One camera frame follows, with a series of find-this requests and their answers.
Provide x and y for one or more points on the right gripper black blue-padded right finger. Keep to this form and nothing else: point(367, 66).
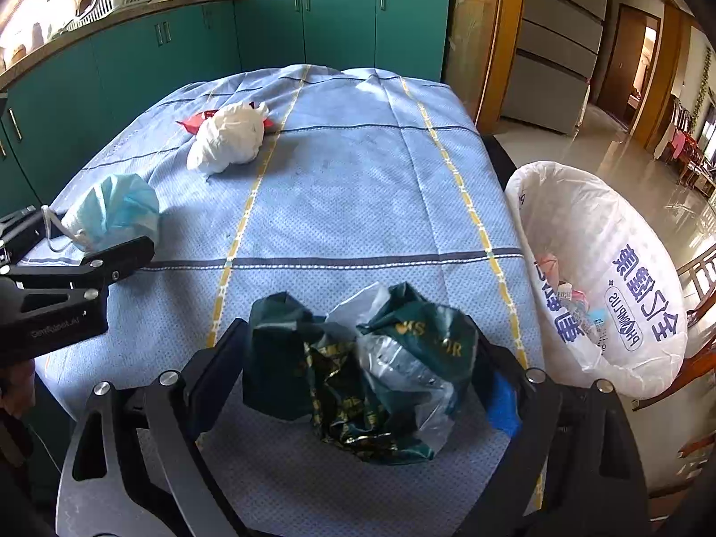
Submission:
point(571, 466)

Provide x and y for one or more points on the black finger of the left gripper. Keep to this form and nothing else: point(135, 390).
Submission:
point(94, 272)

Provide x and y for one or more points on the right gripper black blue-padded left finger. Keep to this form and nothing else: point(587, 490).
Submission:
point(134, 467)

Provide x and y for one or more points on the blue surgical face mask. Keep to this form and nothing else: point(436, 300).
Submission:
point(115, 211)

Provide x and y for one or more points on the white plastic bag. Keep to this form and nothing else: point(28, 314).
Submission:
point(232, 137)

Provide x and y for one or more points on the red snack wrapper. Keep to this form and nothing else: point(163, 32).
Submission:
point(193, 123)

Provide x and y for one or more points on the dark green plastic bag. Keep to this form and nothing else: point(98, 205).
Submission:
point(382, 376)

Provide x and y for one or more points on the teal kitchen cabinets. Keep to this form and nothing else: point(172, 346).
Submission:
point(65, 102)

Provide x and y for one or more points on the white lined trash bin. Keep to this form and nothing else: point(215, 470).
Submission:
point(609, 302)

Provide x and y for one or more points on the blue checked tablecloth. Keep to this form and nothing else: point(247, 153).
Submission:
point(365, 177)

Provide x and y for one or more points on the grey refrigerator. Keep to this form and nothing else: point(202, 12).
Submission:
point(556, 54)

